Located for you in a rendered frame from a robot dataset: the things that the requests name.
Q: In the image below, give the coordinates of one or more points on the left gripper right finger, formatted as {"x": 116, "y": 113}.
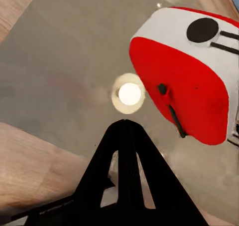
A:
{"x": 174, "y": 207}

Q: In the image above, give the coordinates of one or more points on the coffee table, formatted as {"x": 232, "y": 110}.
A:
{"x": 66, "y": 76}

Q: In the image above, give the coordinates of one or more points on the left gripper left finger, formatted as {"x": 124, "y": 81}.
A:
{"x": 84, "y": 206}

